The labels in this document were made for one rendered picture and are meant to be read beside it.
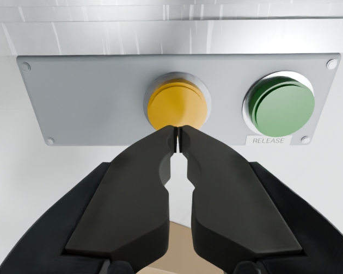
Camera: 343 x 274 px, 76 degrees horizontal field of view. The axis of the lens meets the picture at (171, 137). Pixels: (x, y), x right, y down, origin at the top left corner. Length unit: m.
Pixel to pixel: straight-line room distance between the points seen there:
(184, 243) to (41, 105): 0.29
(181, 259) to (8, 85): 0.32
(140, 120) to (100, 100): 0.03
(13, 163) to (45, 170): 0.04
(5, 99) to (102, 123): 0.18
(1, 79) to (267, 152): 0.34
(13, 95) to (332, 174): 0.43
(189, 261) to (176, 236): 0.04
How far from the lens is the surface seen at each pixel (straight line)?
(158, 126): 0.15
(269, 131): 0.17
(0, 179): 0.42
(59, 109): 0.18
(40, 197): 0.41
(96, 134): 0.18
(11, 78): 0.31
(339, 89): 0.32
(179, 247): 0.37
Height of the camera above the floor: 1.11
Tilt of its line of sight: 60 degrees down
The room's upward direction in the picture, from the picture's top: 179 degrees counter-clockwise
